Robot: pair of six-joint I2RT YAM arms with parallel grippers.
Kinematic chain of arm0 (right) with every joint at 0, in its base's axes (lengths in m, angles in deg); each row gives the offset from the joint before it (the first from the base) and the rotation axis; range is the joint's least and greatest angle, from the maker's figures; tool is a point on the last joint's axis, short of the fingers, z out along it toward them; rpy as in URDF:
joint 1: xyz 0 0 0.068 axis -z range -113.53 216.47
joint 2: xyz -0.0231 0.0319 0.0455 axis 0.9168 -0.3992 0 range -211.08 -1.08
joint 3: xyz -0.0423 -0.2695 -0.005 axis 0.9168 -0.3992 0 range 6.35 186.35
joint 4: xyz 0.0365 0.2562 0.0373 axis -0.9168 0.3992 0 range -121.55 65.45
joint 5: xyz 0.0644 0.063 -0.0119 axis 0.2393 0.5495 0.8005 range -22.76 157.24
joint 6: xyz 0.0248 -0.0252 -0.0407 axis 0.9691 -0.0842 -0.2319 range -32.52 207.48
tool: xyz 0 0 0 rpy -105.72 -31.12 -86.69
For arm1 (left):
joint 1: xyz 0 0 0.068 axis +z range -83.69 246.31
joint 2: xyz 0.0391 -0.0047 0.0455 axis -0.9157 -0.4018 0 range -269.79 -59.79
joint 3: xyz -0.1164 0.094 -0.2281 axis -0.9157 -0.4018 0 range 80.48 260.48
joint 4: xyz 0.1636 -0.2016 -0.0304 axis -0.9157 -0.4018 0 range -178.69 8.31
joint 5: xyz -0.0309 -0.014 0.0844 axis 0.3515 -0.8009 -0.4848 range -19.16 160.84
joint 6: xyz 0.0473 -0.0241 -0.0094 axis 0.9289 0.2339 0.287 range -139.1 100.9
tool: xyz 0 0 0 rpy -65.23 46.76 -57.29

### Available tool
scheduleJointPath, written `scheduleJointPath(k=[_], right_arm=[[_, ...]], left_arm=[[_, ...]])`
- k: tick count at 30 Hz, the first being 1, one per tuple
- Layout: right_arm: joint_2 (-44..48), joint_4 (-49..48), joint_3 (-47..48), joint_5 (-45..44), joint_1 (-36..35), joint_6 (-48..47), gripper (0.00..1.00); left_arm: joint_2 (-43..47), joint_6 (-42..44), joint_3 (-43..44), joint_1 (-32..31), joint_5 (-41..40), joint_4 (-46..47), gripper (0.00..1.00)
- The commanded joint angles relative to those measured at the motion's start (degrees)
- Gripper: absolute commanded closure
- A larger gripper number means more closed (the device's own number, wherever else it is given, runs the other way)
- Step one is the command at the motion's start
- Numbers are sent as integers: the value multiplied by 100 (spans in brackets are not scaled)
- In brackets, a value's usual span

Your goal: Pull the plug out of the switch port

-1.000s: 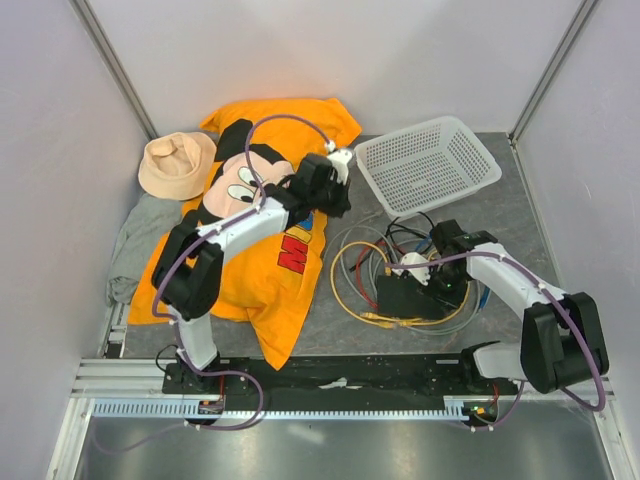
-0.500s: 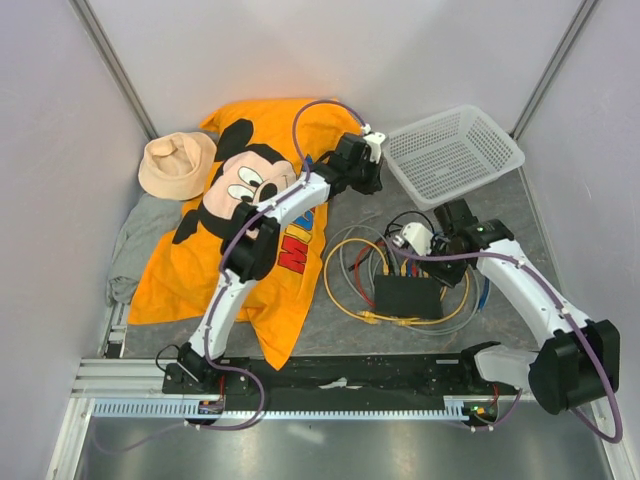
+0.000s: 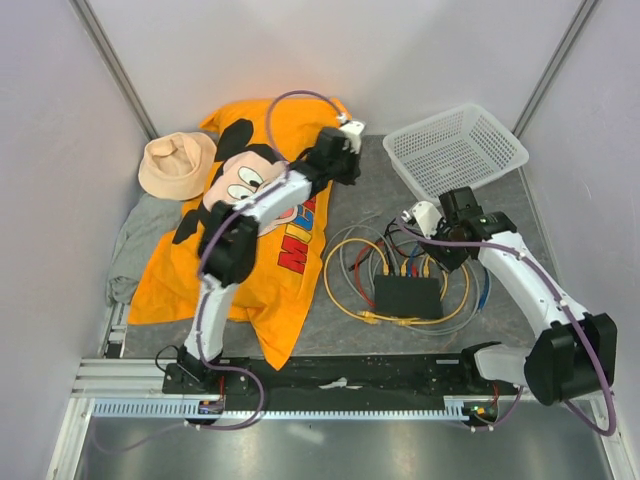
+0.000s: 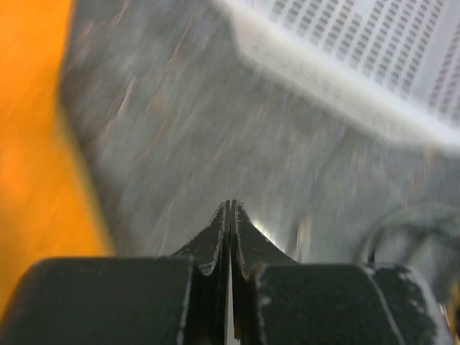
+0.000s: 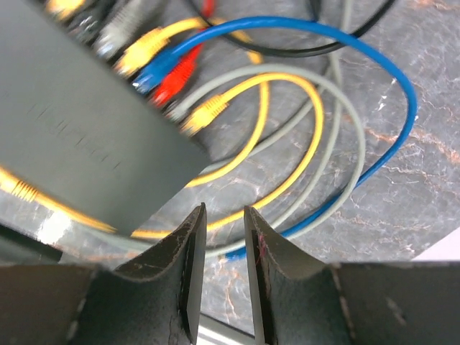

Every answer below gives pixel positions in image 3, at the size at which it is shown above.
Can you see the orange Mickey Mouse shirt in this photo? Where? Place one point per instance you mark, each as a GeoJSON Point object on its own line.
{"type": "Point", "coordinates": [276, 298]}

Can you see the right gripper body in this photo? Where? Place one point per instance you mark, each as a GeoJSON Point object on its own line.
{"type": "Point", "coordinates": [447, 255]}

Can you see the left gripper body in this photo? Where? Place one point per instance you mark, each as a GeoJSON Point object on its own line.
{"type": "Point", "coordinates": [344, 169]}

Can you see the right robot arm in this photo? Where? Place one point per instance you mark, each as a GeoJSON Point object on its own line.
{"type": "Point", "coordinates": [574, 352]}

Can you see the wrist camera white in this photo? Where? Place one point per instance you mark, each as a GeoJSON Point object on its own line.
{"type": "Point", "coordinates": [350, 131]}
{"type": "Point", "coordinates": [425, 215]}

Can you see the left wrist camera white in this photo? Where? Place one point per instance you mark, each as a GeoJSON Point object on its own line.
{"type": "Point", "coordinates": [350, 131]}

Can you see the white plastic basket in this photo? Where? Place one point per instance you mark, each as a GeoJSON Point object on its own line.
{"type": "Point", "coordinates": [465, 146]}

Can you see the peach bucket hat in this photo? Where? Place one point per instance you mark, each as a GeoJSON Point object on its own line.
{"type": "Point", "coordinates": [176, 166]}

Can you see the grey cloth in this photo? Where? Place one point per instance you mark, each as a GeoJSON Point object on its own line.
{"type": "Point", "coordinates": [137, 239]}

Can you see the black network switch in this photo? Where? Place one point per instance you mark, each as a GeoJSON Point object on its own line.
{"type": "Point", "coordinates": [407, 297]}

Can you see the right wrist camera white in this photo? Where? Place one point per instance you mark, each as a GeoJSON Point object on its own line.
{"type": "Point", "coordinates": [425, 215]}

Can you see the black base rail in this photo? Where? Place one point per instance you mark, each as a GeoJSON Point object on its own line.
{"type": "Point", "coordinates": [338, 383]}

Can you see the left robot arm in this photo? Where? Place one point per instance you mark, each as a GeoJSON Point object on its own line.
{"type": "Point", "coordinates": [229, 244]}

